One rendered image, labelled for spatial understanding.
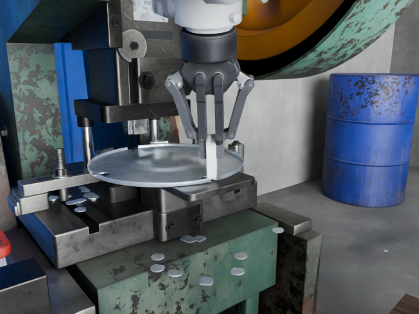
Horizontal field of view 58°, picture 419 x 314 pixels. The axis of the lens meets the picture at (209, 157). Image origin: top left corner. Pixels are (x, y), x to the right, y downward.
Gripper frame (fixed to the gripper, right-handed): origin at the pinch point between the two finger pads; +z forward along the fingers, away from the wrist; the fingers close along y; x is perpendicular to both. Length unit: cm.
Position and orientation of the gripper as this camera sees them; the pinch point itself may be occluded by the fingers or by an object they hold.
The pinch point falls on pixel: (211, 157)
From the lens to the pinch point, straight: 61.2
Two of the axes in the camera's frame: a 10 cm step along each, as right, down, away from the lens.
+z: 0.2, 8.4, 5.4
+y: 10.0, 0.2, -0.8
